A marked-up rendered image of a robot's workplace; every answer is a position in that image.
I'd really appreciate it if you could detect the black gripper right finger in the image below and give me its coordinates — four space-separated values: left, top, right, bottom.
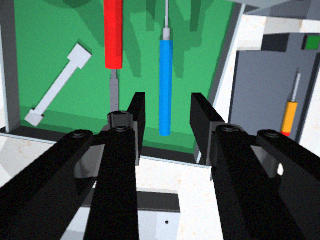
189 92 320 240

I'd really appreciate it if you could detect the blue-handled tool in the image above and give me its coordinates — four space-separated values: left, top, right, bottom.
159 0 173 136

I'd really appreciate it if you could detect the dark grey drawer chest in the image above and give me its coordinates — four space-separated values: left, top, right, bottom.
0 0 289 169

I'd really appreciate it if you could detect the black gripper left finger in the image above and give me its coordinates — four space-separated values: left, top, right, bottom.
0 92 146 240

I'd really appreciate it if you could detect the orange-handled screwdriver with red end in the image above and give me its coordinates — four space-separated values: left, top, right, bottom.
280 73 300 136

